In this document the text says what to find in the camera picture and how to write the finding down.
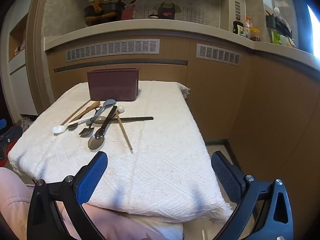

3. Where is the wooden chopstick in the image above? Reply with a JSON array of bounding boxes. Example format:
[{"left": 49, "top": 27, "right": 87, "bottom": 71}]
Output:
[
  {"left": 114, "top": 110, "right": 133, "bottom": 150},
  {"left": 61, "top": 100, "right": 91, "bottom": 126}
]

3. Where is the cartoon wall decal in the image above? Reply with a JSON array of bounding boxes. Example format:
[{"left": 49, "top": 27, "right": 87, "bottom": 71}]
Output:
[{"left": 117, "top": 0, "right": 220, "bottom": 22}]

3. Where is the jar with yellow lid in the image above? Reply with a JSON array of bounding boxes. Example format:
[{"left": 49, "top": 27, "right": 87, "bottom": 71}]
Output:
[{"left": 250, "top": 28, "right": 261, "bottom": 42}]

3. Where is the white shelf cabinet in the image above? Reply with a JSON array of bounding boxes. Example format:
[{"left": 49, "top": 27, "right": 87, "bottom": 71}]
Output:
[{"left": 7, "top": 12, "right": 38, "bottom": 117}]

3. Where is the green and white dishware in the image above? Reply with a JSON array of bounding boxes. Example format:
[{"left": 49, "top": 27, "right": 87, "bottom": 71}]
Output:
[{"left": 271, "top": 30, "right": 296, "bottom": 48}]

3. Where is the long grey vent grille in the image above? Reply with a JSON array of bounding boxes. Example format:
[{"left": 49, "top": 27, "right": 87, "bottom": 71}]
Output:
[{"left": 66, "top": 39, "right": 160, "bottom": 62}]

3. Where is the small metal spoon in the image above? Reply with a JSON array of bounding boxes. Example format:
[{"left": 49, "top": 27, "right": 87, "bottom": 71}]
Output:
[{"left": 67, "top": 119, "right": 87, "bottom": 130}]

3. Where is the pile of light slippers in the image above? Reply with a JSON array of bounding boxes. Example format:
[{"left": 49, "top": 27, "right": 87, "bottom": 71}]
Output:
[{"left": 20, "top": 115, "right": 38, "bottom": 131}]

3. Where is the beige kitchen counter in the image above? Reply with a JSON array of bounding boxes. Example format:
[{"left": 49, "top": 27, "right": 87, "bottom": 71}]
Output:
[{"left": 44, "top": 19, "right": 320, "bottom": 67}]

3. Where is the grey-blue plastic spoon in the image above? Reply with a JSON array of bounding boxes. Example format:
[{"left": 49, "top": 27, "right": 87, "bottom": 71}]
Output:
[{"left": 86, "top": 99, "right": 117, "bottom": 126}]

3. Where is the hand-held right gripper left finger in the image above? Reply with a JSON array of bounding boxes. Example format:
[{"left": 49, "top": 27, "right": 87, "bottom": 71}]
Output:
[{"left": 27, "top": 151, "right": 108, "bottom": 240}]

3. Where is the bright window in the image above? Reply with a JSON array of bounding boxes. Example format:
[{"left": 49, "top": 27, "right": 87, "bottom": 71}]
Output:
[{"left": 306, "top": 4, "right": 320, "bottom": 55}]

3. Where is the yellow kitchen tool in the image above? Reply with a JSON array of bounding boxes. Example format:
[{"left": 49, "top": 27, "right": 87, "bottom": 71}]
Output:
[{"left": 88, "top": 0, "right": 105, "bottom": 13}]

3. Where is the clear bottle orange cap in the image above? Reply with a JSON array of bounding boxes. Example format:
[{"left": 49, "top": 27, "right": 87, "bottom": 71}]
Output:
[{"left": 244, "top": 17, "right": 252, "bottom": 38}]

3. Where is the person's pink clothed leg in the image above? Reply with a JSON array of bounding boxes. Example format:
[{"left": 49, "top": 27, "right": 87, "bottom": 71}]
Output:
[{"left": 0, "top": 167, "right": 140, "bottom": 240}]

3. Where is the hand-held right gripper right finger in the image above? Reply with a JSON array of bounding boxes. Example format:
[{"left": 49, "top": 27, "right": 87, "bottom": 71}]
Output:
[{"left": 211, "top": 151, "right": 294, "bottom": 240}]

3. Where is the maroon utensil box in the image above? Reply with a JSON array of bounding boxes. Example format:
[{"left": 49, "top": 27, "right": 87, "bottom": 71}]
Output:
[{"left": 87, "top": 67, "right": 140, "bottom": 102}]

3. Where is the black dish rack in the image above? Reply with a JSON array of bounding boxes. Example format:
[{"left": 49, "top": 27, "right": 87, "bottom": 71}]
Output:
[{"left": 265, "top": 10, "right": 293, "bottom": 37}]

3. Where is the dark seasoning packet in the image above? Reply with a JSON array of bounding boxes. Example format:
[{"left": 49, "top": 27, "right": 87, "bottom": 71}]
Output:
[{"left": 233, "top": 21, "right": 244, "bottom": 35}]

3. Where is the metal shovel-shaped spoon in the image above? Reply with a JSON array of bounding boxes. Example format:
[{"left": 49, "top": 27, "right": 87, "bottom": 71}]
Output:
[{"left": 79, "top": 106, "right": 101, "bottom": 137}]

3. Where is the black cooking pot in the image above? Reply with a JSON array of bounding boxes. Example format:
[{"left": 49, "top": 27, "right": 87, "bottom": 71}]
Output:
[{"left": 84, "top": 2, "right": 122, "bottom": 27}]

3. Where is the dark translucent spoon black handle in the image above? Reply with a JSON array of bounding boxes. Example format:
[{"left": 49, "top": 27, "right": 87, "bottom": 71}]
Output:
[
  {"left": 87, "top": 106, "right": 118, "bottom": 151},
  {"left": 89, "top": 116, "right": 154, "bottom": 125}
]

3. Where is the white plastic spoon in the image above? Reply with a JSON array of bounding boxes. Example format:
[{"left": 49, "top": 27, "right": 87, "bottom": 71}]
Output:
[{"left": 52, "top": 117, "right": 92, "bottom": 135}]

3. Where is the wooden spoon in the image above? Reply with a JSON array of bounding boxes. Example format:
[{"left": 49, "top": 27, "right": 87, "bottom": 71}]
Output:
[{"left": 72, "top": 101, "right": 101, "bottom": 122}]

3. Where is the short grey vent grille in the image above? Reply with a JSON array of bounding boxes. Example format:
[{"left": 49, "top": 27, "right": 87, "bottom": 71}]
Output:
[{"left": 196, "top": 44, "right": 241, "bottom": 67}]

